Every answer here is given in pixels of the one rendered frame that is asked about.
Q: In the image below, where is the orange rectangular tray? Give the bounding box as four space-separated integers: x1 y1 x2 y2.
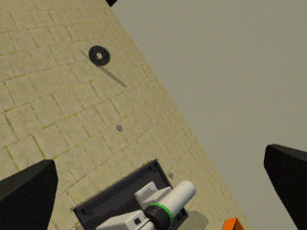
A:
222 218 245 230

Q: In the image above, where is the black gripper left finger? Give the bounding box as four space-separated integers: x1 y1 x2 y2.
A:
0 160 59 230

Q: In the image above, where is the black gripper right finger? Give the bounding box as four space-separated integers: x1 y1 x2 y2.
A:
264 145 307 230

